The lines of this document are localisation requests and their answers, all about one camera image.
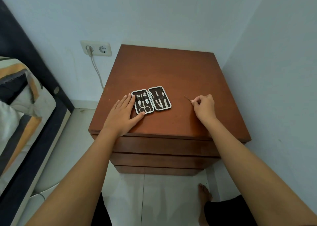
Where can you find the person's left hand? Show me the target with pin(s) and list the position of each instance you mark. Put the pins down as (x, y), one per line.
(120, 119)

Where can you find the person's right hand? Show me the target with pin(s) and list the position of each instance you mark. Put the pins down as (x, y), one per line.
(205, 109)

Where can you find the person's left middle finger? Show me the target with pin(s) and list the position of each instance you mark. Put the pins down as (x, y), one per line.
(127, 101)

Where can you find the person's left little finger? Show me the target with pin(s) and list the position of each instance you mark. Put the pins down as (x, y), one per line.
(116, 105)

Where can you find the person's right fingers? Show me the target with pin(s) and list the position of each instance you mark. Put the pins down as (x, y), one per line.
(198, 101)

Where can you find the person's left thumb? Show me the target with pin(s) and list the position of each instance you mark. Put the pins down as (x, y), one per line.
(138, 116)

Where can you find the thin metal manicure pick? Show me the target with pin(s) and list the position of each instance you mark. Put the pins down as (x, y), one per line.
(188, 98)

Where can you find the black manicure kit case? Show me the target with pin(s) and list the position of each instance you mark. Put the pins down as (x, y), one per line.
(158, 90)

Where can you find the person's right forearm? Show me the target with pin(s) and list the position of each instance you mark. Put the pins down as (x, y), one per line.
(250, 173)

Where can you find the person's left forearm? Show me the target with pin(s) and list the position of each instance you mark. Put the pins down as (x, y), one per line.
(81, 176)

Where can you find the large silver nail clipper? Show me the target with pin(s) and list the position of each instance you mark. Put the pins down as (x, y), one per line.
(138, 99)

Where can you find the small silver scissors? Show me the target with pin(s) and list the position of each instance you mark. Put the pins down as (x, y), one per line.
(145, 106)

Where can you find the small silver nail clipper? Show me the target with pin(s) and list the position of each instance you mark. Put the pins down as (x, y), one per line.
(146, 97)

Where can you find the silver cuticle pusher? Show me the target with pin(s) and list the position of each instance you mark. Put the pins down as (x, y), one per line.
(159, 98)

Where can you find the wide wooden drawer front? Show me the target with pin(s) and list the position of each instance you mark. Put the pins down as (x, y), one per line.
(161, 146)

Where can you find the brown wooden nightstand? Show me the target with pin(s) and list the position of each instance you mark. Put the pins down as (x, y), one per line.
(168, 74)

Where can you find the middle wooden drawer front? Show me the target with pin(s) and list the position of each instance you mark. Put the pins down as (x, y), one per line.
(161, 160)

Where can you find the narrow wooden drawer front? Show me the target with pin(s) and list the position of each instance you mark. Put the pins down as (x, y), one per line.
(158, 170)

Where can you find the white power plug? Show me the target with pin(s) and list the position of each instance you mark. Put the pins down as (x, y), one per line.
(89, 50)

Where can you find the patterned grey orange blanket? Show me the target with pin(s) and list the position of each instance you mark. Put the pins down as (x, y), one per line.
(37, 101)

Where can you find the person's right foot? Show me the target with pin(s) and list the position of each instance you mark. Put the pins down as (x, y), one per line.
(204, 196)

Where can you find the black shorts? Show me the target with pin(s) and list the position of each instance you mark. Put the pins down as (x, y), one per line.
(225, 214)

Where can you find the dark bed frame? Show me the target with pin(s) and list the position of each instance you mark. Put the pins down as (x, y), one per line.
(59, 114)

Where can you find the white double wall socket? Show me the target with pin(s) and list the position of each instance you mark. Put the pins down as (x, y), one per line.
(102, 49)

